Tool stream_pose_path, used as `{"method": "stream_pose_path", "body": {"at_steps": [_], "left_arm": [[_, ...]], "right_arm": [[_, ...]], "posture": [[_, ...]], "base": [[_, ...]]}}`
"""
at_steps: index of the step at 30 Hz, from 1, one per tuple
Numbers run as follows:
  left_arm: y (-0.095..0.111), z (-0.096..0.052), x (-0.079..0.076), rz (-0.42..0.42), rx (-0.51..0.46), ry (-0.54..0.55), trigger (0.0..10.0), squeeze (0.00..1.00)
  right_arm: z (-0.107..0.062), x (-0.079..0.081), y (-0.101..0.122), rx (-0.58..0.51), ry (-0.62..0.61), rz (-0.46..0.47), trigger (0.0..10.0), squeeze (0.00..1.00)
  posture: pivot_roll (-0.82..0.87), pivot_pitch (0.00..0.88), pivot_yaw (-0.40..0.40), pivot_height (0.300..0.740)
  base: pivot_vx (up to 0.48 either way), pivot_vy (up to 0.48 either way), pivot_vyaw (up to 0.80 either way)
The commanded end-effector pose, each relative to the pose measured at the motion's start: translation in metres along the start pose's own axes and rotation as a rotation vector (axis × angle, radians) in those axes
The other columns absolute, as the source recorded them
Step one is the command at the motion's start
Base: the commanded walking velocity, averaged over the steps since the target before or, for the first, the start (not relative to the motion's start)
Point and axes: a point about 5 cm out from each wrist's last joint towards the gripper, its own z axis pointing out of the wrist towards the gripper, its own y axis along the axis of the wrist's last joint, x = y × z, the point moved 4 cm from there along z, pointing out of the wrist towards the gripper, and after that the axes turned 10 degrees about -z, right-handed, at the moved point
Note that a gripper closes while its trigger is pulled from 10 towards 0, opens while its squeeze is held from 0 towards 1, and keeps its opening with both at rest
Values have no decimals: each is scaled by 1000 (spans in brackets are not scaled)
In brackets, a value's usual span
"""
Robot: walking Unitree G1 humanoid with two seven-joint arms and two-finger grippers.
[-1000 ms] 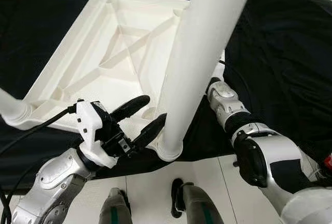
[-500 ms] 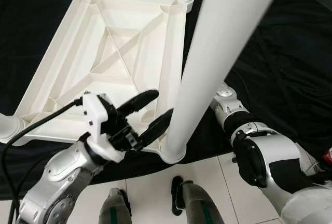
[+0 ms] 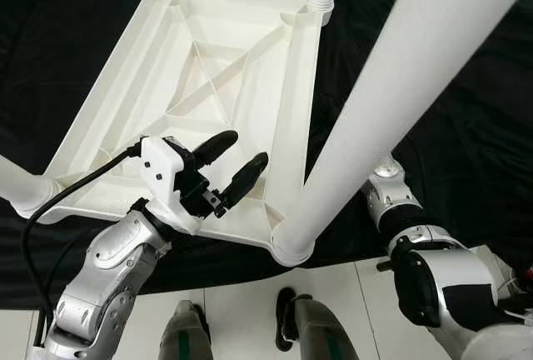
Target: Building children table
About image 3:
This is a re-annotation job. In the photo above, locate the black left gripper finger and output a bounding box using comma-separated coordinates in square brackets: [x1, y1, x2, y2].
[193, 130, 240, 167]
[221, 152, 270, 208]

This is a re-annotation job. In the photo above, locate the cream plastic children table top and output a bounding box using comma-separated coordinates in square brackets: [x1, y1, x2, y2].
[33, 0, 334, 265]

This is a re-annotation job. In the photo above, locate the grey robot left foot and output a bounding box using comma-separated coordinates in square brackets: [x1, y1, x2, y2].
[158, 300, 213, 360]

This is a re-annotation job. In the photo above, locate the grey robot foot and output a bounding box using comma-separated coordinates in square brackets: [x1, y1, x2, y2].
[158, 300, 213, 360]
[275, 287, 361, 360]

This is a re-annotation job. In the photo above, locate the grey robot right foot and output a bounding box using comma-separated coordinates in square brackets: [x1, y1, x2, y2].
[275, 287, 361, 360]

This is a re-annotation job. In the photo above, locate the black tablecloth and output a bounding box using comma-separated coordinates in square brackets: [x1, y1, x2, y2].
[0, 0, 533, 311]

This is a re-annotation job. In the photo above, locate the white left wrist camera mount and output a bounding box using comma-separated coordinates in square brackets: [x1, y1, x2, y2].
[140, 135, 205, 236]

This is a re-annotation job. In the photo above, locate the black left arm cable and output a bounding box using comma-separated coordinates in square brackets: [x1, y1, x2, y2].
[21, 147, 144, 348]

